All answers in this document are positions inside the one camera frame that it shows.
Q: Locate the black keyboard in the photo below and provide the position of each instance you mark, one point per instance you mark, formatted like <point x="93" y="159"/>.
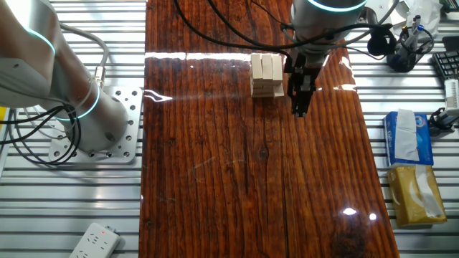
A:
<point x="448" y="64"/>

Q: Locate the black mesh pen holder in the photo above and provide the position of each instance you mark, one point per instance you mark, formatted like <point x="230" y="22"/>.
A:
<point x="401" y="61"/>

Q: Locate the black rectangular device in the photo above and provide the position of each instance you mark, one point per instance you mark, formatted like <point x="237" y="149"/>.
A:
<point x="452" y="43"/>

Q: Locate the blue capped marker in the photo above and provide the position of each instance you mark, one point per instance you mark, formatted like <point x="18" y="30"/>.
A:
<point x="416" y="32"/>

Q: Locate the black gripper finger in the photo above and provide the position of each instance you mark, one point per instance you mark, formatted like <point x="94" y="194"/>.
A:
<point x="295" y="96"/>
<point x="307" y="98"/>

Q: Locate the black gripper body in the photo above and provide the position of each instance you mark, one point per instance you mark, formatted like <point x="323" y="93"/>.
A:
<point x="299" y="70"/>

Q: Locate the black marker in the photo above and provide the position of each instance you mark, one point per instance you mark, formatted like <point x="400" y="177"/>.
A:
<point x="416" y="19"/>

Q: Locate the white power strip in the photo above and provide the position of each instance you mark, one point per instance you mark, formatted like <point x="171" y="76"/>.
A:
<point x="95" y="243"/>

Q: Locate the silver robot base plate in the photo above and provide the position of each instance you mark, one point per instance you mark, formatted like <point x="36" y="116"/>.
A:
<point x="133" y="107"/>

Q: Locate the white plastic bag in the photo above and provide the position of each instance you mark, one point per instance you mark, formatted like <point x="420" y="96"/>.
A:
<point x="426" y="14"/>

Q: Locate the gold tissue pack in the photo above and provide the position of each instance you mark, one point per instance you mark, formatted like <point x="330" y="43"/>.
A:
<point x="403" y="200"/>

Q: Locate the small silver adapter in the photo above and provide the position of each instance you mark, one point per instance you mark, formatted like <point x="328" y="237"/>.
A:
<point x="452" y="112"/>

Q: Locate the blue tissue pack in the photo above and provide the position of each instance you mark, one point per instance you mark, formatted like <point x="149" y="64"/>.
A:
<point x="425" y="143"/>

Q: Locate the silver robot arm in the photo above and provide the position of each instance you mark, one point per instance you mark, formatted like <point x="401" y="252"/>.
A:
<point x="36" y="53"/>

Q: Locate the pale wooden Jenga block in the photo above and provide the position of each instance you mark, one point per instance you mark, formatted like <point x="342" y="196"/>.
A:
<point x="267" y="65"/>
<point x="279" y="91"/>
<point x="256" y="64"/>
<point x="277" y="66"/>
<point x="263" y="82"/>
<point x="256" y="92"/>
<point x="269" y="92"/>

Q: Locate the glossy brown wooden board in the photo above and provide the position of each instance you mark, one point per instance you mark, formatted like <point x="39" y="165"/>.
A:
<point x="215" y="161"/>

